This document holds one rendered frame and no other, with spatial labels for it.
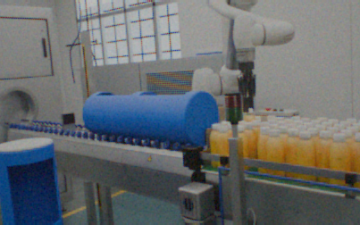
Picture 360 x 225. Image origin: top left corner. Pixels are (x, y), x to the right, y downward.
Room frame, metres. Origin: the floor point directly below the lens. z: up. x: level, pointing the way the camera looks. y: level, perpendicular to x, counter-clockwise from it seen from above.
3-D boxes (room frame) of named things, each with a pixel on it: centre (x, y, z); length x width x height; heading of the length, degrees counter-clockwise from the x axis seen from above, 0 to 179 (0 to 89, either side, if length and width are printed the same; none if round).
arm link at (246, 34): (1.73, -0.34, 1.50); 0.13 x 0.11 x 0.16; 99
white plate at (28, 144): (1.83, 0.79, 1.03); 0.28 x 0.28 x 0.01
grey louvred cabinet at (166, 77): (4.32, 0.25, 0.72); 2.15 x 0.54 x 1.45; 51
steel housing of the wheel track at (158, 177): (2.52, 0.61, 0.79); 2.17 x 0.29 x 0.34; 47
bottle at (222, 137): (1.57, -0.19, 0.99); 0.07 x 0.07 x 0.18
